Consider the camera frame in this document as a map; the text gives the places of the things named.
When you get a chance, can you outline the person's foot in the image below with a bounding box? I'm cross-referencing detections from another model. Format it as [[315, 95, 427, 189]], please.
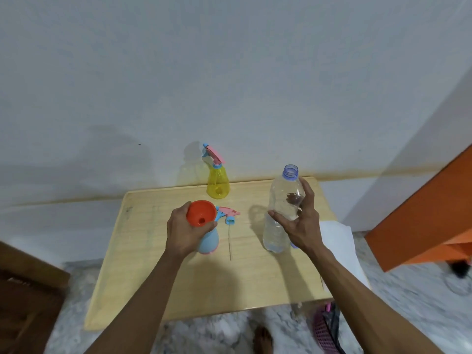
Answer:
[[252, 325, 274, 354]]

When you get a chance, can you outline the orange plastic funnel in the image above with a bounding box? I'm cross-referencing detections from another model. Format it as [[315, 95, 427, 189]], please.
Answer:
[[186, 200, 218, 228]]

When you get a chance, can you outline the orange cabinet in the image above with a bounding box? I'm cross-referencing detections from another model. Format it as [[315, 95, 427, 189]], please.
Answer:
[[365, 144, 472, 273]]

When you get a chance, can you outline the person's left hand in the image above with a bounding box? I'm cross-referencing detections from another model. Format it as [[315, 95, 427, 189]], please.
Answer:
[[166, 201, 218, 259]]

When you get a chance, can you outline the person's right hand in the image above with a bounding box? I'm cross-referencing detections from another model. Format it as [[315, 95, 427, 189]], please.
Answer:
[[268, 176, 325, 255]]

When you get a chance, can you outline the white paper sheet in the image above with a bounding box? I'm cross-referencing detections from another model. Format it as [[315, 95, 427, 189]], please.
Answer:
[[319, 221, 371, 292]]

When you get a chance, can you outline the dark brown wooden furniture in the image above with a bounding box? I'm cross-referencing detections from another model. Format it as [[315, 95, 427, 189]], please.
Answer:
[[0, 241, 71, 354]]

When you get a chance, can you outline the clear plastic water bottle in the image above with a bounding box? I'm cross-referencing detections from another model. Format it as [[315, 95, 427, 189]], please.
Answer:
[[262, 164, 307, 253]]

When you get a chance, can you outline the person's right forearm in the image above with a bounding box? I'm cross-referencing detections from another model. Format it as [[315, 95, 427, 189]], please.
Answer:
[[308, 242, 445, 354]]

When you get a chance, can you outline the yellow spray bottle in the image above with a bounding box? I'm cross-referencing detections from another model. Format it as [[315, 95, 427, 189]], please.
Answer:
[[201, 143, 231, 200]]

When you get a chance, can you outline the pink blue sprayer head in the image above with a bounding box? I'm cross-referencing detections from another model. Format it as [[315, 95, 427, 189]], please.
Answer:
[[215, 206, 241, 262]]

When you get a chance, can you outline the light blue spray bottle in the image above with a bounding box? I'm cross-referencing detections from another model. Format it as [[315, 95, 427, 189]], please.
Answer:
[[196, 228, 220, 255]]

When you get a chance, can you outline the person's left forearm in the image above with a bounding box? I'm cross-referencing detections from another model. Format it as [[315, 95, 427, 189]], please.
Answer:
[[84, 251, 187, 354]]

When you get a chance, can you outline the pink plastic basket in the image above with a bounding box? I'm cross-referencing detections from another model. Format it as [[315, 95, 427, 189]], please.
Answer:
[[312, 302, 346, 354]]

